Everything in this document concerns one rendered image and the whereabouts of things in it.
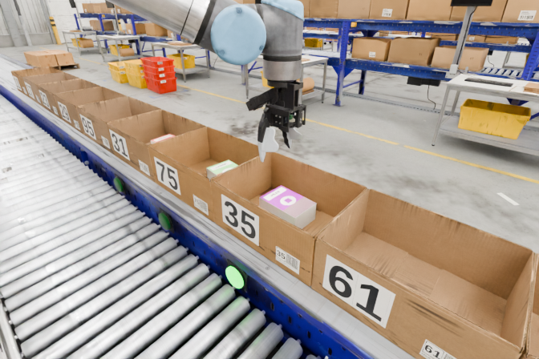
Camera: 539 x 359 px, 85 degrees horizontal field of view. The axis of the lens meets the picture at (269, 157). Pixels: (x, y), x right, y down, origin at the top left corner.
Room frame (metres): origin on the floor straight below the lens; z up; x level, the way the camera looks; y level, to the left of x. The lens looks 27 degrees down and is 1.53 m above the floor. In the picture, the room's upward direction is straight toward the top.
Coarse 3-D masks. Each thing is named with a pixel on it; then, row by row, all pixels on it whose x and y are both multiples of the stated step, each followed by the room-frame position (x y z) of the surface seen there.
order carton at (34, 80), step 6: (60, 72) 2.56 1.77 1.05; (24, 78) 2.32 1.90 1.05; (30, 78) 2.40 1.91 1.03; (36, 78) 2.43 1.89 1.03; (42, 78) 2.45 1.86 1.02; (48, 78) 2.49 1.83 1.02; (54, 78) 2.52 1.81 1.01; (60, 78) 2.55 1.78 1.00; (66, 78) 2.56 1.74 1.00; (72, 78) 2.44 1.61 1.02; (78, 78) 2.34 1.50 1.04; (30, 84) 2.20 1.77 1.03; (36, 84) 2.42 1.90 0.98; (36, 90) 2.13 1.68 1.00; (30, 96) 2.32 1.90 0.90; (36, 102) 2.23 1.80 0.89; (42, 102) 2.10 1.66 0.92
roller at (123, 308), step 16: (192, 256) 0.77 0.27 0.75; (176, 272) 0.71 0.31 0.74; (144, 288) 0.64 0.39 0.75; (160, 288) 0.66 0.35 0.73; (128, 304) 0.59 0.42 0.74; (96, 320) 0.54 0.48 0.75; (112, 320) 0.55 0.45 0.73; (80, 336) 0.49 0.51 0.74; (96, 336) 0.51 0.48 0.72; (48, 352) 0.45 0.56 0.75; (64, 352) 0.46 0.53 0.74
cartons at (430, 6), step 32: (320, 0) 5.89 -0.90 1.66; (352, 0) 5.47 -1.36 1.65; (384, 0) 5.12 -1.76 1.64; (416, 0) 4.80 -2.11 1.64; (448, 0) 4.53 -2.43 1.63; (512, 0) 4.05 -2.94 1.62; (128, 32) 10.40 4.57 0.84; (160, 32) 9.43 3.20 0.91; (416, 64) 4.44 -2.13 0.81; (448, 64) 4.17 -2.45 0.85; (480, 64) 4.03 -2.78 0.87
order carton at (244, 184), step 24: (240, 168) 0.89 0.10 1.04; (264, 168) 0.98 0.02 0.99; (288, 168) 0.95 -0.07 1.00; (312, 168) 0.89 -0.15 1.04; (216, 192) 0.78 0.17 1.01; (240, 192) 0.88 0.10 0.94; (264, 192) 0.97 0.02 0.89; (312, 192) 0.88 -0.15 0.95; (336, 192) 0.82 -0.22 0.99; (360, 192) 0.77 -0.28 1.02; (216, 216) 0.79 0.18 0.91; (264, 216) 0.64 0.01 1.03; (336, 216) 0.61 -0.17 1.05; (264, 240) 0.64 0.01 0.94; (288, 240) 0.59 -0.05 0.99; (312, 240) 0.54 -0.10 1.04; (312, 264) 0.54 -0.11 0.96
